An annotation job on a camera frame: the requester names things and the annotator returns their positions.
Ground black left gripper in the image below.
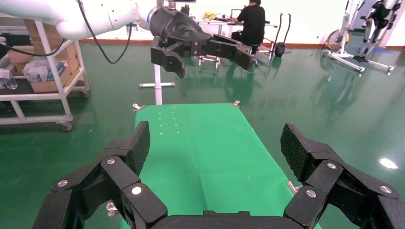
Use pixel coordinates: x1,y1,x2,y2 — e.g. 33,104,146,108
149,7,256,80

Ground black sagging cable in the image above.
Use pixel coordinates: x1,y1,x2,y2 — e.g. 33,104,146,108
0,38,67,58

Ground black floor device with handles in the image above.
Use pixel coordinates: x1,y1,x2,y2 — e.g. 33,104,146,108
270,12,292,58

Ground clear plastic bag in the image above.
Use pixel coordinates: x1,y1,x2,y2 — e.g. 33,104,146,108
22,57,61,83

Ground black looping arm cable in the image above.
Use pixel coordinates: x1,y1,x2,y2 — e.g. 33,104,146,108
76,0,134,65

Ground white pole stand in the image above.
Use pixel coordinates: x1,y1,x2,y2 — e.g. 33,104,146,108
139,0,176,105

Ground low open cardboard box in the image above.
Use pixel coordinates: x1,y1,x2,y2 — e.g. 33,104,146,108
30,67,73,94

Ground small brown cardboard box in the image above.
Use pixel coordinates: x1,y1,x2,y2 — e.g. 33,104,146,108
8,45,36,64

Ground grey black machine on stand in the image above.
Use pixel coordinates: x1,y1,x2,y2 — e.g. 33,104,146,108
352,0,404,63

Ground white office desk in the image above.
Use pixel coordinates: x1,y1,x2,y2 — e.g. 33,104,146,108
194,17,279,39

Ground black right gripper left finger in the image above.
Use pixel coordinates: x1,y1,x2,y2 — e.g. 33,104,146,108
32,121,168,229

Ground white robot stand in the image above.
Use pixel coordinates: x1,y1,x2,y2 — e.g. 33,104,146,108
322,0,396,75

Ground white wheeled shelf cart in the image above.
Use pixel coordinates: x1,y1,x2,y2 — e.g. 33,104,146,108
0,20,90,132

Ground stacked brown cardboard boxes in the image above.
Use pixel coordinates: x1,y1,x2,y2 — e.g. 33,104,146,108
24,19,80,75

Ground green cloth with yellow marks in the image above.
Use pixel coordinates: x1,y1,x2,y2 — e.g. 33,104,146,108
120,103,322,229

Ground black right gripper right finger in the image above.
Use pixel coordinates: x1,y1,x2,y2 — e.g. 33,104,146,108
280,123,405,229

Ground seated person in black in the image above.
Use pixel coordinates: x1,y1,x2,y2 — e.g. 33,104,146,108
230,0,266,48

